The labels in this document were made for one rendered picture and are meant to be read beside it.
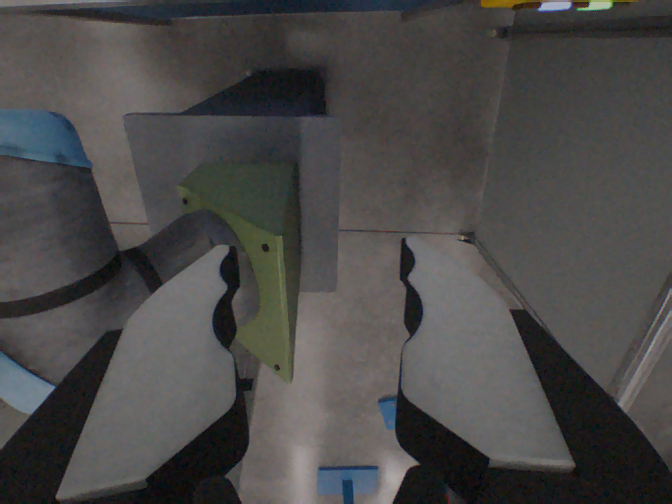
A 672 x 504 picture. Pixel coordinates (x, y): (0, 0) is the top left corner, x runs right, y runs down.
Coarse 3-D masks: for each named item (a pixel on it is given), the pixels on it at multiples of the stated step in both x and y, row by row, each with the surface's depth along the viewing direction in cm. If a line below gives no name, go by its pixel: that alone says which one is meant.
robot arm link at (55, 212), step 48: (0, 144) 23; (48, 144) 25; (0, 192) 24; (48, 192) 26; (96, 192) 31; (0, 240) 24; (48, 240) 26; (96, 240) 30; (0, 288) 26; (48, 288) 27
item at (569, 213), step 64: (512, 64) 130; (576, 64) 98; (640, 64) 78; (512, 128) 133; (576, 128) 99; (640, 128) 79; (512, 192) 135; (576, 192) 101; (640, 192) 80; (512, 256) 138; (576, 256) 102; (640, 256) 80; (576, 320) 103; (640, 320) 81
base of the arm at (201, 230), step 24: (192, 216) 40; (216, 216) 40; (168, 240) 38; (192, 240) 38; (216, 240) 38; (144, 264) 36; (168, 264) 36; (240, 264) 39; (240, 288) 39; (240, 312) 40
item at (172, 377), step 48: (192, 288) 10; (144, 336) 8; (192, 336) 8; (144, 384) 7; (192, 384) 7; (240, 384) 8; (96, 432) 6; (144, 432) 6; (192, 432) 6; (240, 432) 7; (96, 480) 5; (144, 480) 5; (192, 480) 6
